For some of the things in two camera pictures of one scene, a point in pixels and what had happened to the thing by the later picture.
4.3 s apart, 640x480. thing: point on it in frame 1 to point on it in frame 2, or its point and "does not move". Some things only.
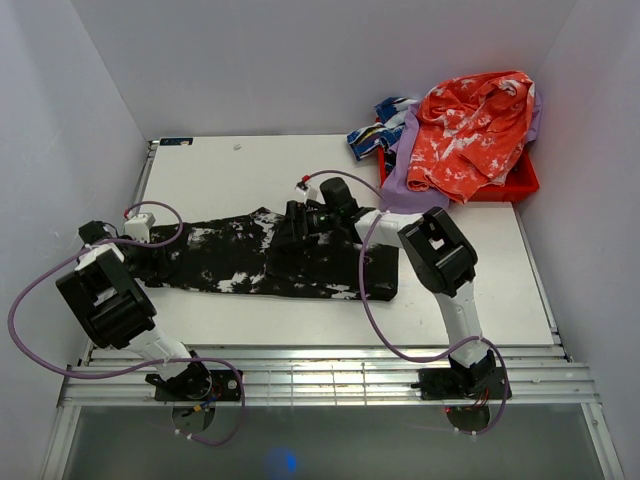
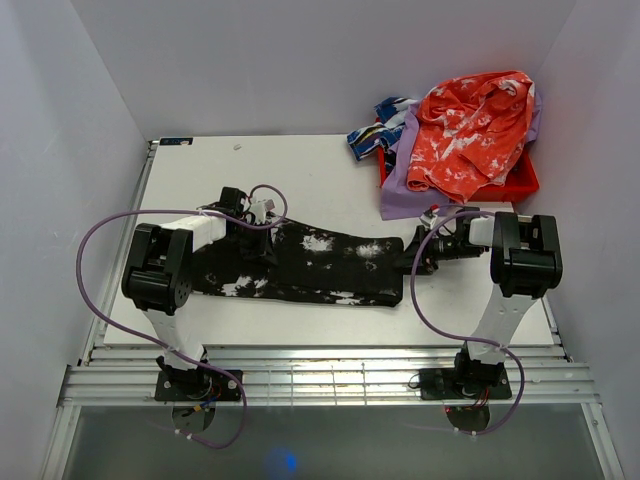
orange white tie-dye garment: x=469 y=127 does not move
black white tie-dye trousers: x=251 y=255 does not move
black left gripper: x=156 y=267 to x=262 y=249
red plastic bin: x=521 y=178 does not move
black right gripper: x=298 y=211 to x=407 y=260
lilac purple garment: x=397 y=197 does not move
